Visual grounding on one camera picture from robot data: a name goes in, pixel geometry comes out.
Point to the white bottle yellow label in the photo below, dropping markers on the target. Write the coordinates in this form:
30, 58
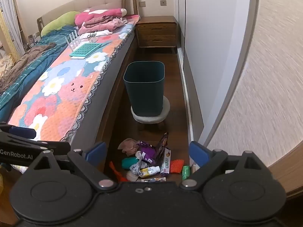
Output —
150, 171

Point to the patterned curtain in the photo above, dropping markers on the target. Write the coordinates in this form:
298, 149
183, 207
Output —
9, 28

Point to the red plastic wrapper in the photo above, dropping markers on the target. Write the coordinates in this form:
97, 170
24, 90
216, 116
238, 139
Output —
116, 170

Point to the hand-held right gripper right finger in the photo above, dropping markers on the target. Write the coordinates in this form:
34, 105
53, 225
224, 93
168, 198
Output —
198, 153

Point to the wooden nightstand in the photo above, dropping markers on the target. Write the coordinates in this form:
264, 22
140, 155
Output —
156, 33

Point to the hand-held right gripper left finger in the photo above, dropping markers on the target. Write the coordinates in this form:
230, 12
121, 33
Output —
95, 150

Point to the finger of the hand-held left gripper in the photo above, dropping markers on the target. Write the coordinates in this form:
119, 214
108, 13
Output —
23, 132

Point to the teal plaid quilt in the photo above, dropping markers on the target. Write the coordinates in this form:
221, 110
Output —
26, 81

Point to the green small packet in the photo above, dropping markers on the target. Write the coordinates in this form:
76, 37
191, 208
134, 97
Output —
186, 172

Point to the teal grid tray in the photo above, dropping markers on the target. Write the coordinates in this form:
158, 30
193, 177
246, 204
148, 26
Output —
85, 50

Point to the silver foil wrapper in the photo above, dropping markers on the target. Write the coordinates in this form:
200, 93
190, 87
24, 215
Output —
153, 179

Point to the floral blanket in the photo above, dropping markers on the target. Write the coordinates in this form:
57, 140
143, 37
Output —
71, 87

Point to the white printed shirt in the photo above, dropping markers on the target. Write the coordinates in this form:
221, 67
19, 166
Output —
101, 33

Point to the green pillow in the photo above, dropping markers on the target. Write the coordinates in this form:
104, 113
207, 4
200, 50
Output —
59, 21

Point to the white cloth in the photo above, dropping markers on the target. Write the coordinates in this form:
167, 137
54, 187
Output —
139, 164

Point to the round white stool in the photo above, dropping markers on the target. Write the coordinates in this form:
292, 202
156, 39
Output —
151, 119

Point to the teal plastic trash bin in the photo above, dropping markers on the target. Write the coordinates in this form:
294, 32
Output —
144, 94

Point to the purple foil snack bag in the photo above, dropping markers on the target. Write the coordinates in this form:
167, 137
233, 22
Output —
148, 152

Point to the white colourful print box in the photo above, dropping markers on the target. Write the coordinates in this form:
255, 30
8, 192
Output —
165, 163

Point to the orange mesh net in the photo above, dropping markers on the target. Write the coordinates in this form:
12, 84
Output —
176, 165

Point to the pink folded clothes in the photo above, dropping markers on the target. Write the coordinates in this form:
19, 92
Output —
99, 24

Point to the dark foil snack bag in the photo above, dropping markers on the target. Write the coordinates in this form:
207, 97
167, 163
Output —
163, 144

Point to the white sliding door wardrobe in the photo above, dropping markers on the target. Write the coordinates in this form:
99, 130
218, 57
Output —
213, 40

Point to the pink cloth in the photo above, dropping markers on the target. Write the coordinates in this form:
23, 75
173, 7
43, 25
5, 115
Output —
129, 146

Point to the teal rolled cloth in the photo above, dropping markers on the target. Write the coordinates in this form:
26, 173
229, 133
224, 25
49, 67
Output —
129, 163

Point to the pink patterned pillow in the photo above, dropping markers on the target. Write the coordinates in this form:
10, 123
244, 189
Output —
99, 13

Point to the brown fuzzy blanket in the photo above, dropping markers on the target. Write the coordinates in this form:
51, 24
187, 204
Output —
21, 63

